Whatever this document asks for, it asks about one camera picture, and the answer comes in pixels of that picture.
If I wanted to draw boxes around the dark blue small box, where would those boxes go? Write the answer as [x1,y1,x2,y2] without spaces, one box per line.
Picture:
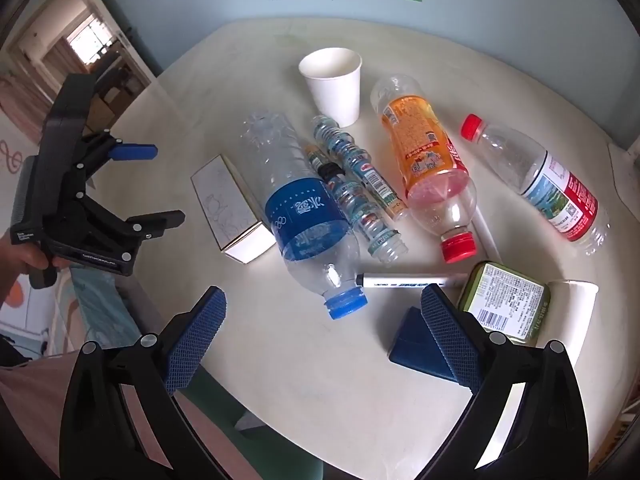
[389,306,458,380]

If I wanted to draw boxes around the person's left hand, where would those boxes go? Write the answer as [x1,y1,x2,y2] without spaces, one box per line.
[0,234,73,313]

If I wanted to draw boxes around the blue label large bottle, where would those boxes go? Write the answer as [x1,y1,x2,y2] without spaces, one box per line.
[241,109,370,321]

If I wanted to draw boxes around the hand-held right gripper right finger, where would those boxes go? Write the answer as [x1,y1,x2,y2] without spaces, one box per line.
[415,287,588,480]

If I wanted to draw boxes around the green tin box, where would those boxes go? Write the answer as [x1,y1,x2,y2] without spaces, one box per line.
[457,260,552,346]

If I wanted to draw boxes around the orange label plastic bottle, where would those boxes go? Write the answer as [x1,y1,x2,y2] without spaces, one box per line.
[370,74,480,264]

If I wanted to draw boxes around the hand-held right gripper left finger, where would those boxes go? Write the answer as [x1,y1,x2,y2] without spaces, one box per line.
[59,286,228,480]

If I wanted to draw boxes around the window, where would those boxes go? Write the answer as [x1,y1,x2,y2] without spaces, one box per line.
[65,15,118,68]

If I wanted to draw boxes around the person's pink pants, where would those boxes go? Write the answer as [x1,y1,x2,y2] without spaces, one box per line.
[0,352,263,480]

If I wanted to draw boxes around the white carton box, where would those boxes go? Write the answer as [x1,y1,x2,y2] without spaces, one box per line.
[191,155,277,265]

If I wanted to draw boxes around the crushed small clear bottle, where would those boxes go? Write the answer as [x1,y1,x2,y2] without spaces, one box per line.
[312,115,411,222]
[304,144,408,265]

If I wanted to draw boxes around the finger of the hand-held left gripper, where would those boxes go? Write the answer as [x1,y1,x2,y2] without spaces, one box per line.
[70,130,158,196]
[70,194,186,248]

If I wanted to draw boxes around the printed play mat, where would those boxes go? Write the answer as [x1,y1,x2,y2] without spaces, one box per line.
[0,260,143,358]

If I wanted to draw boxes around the red label clear bottle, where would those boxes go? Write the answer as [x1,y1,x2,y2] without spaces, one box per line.
[460,113,612,257]

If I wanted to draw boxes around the green chair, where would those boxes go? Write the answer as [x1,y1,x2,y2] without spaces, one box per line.
[185,355,326,480]

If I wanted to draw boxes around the white marker pen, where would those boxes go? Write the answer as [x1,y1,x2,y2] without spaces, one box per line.
[355,272,468,291]

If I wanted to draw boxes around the white paper cup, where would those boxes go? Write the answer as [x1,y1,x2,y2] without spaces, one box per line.
[537,280,600,368]
[298,47,362,127]

